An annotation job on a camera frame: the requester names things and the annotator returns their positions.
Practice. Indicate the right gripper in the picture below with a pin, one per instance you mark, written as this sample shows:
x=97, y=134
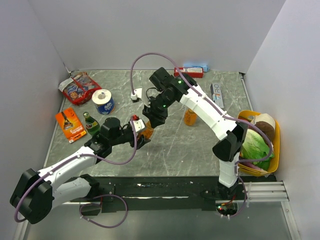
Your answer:
x=153, y=115

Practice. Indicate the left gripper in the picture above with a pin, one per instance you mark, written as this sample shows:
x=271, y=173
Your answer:
x=141, y=141

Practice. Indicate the orange juice bottle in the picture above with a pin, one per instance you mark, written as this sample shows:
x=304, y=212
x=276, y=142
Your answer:
x=148, y=132
x=190, y=117

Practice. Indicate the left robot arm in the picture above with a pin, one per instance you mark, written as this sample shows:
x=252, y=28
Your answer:
x=38, y=192

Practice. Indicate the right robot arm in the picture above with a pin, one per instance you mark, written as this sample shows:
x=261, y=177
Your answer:
x=184, y=90

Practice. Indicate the green glass bottle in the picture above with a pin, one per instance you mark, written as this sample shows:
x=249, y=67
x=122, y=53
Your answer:
x=91, y=125

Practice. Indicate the blue toilet paper roll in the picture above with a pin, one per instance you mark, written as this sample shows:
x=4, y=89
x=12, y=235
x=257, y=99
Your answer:
x=103, y=101

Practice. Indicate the red rectangular box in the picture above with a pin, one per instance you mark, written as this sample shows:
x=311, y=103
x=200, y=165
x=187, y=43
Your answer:
x=193, y=72

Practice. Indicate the grey toothpaste box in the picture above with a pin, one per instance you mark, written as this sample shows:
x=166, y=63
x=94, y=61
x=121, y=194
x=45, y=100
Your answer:
x=216, y=94

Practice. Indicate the orange razor package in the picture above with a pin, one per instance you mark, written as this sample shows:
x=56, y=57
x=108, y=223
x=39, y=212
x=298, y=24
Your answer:
x=70, y=125

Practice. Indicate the blue packet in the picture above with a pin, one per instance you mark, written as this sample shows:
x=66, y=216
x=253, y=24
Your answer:
x=203, y=66

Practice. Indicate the red snack bag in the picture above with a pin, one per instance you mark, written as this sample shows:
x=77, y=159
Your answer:
x=79, y=88

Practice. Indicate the green toy cabbage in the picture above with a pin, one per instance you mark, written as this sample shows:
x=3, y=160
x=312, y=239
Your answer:
x=254, y=147

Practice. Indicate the yellow basket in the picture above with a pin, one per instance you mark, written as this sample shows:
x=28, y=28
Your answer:
x=274, y=162

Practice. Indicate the brown white plush toy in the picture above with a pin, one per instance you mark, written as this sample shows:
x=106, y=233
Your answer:
x=266, y=124

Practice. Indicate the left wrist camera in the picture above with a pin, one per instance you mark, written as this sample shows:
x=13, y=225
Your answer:
x=137, y=124

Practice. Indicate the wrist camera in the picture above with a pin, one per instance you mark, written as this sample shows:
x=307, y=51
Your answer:
x=137, y=124
x=136, y=96

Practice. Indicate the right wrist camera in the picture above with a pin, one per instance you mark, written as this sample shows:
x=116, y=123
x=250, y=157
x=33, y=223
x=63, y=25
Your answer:
x=136, y=96

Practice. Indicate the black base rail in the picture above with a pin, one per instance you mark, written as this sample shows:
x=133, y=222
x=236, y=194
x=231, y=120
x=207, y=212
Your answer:
x=148, y=193

